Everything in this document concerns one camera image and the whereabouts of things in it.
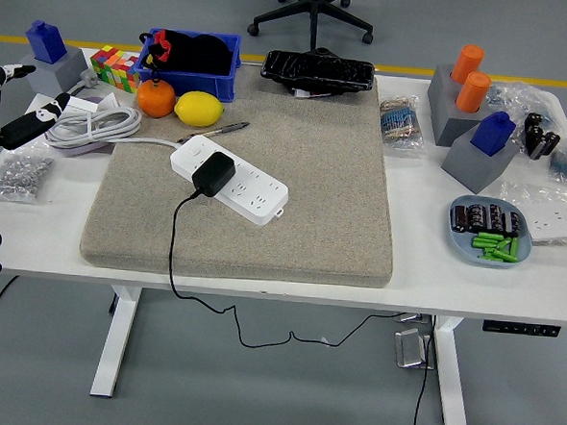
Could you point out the white power strip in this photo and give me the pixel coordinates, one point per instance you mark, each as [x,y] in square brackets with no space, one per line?
[260,196]

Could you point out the grey-brown mat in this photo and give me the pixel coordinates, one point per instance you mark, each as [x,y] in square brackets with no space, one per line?
[313,200]

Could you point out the black silver pen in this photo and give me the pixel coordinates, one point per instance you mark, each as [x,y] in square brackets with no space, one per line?
[221,129]

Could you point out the white printed packet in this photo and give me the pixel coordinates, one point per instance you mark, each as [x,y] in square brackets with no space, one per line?
[310,94]

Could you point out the yellow lemon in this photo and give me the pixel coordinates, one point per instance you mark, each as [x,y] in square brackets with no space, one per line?
[198,108]

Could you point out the black plastic tray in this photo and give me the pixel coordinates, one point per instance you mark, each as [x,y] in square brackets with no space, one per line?
[316,70]

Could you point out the clear bag of resistors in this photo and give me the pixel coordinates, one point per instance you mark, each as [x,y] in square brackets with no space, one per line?
[399,123]

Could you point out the blue plastic bin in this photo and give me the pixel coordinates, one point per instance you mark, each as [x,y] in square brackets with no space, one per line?
[200,84]

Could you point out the orange fruit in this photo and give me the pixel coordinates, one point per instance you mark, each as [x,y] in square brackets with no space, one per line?
[155,99]

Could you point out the black capacitor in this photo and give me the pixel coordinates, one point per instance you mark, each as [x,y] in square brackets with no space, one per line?
[477,217]
[460,217]
[495,217]
[511,223]

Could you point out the blue-grey plate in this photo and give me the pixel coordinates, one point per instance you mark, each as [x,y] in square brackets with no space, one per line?
[459,247]

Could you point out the large metal pedal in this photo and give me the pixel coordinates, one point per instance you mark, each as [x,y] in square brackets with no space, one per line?
[412,350]

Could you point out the grey two-hole holder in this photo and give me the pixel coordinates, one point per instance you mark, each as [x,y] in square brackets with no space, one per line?
[443,111]

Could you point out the green battery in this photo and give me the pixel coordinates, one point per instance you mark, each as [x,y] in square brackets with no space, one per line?
[489,235]
[484,241]
[482,245]
[503,245]
[500,253]
[514,248]

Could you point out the black office chair base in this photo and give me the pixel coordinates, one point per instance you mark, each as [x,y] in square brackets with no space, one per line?
[315,9]

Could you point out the white card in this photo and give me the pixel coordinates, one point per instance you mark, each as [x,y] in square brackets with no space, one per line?
[109,101]

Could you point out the white table leg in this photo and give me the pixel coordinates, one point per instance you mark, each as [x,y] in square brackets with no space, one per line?
[451,377]
[114,346]

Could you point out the blue bottle-shaped block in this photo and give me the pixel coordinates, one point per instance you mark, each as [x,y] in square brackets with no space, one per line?
[493,134]
[46,41]

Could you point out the orange cylinder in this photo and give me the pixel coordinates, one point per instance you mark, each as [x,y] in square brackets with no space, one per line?
[473,91]
[467,62]

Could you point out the multicoloured puzzle cube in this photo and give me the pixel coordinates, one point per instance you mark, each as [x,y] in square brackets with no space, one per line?
[112,64]

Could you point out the small white box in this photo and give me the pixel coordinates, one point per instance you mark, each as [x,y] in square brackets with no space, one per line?
[80,105]

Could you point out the clear socket bag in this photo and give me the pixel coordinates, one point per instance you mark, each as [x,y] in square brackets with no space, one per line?
[525,193]

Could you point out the large clear bag blue parts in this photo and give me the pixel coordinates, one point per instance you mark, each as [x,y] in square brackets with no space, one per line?
[516,99]

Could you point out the black table control panel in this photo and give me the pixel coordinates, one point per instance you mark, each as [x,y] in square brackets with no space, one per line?
[521,328]

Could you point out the clear bag of metal nuts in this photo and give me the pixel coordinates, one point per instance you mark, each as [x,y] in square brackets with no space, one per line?
[21,177]

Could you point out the bagged black capacitors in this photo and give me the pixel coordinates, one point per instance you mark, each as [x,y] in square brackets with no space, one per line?
[538,136]

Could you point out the white wall socket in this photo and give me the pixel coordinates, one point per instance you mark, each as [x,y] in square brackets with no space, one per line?
[552,223]

